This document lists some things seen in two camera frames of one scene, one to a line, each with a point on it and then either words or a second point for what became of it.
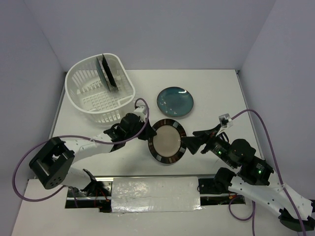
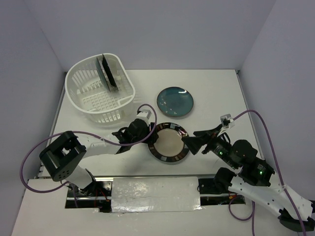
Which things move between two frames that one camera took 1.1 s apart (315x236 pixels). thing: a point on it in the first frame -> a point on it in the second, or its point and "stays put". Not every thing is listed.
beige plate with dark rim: [166, 147] stays put
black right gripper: [193, 142] stays put
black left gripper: [148, 132] -> [153, 138]
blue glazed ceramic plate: [175, 102] stays put
